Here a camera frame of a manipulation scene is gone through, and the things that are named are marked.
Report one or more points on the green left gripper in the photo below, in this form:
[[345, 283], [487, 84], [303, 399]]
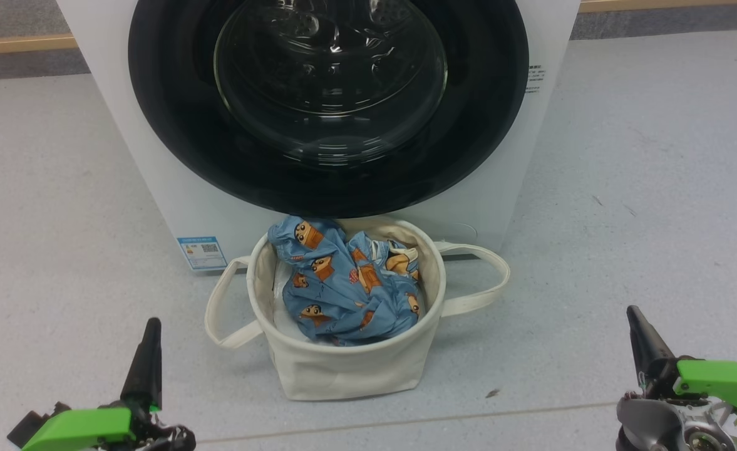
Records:
[[74, 429]]

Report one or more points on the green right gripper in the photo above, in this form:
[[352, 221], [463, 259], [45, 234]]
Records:
[[719, 382]]

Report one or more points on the black round glass washer door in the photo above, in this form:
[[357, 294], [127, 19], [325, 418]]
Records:
[[174, 125]]

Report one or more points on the white front-load washing machine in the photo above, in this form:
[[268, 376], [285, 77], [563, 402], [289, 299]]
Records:
[[155, 188]]

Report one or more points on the blue energy label sticker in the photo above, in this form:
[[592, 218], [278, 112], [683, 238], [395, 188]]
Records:
[[202, 252]]

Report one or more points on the white padding cloth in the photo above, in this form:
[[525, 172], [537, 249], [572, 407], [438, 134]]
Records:
[[278, 300]]

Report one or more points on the cream canvas laundry basket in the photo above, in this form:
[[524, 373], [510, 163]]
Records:
[[343, 376]]

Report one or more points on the round white filter cover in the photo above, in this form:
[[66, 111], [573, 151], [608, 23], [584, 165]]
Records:
[[462, 233]]

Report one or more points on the small printed text label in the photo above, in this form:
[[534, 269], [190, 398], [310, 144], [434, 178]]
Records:
[[535, 78]]

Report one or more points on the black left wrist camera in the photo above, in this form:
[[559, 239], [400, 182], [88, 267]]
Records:
[[27, 427]]

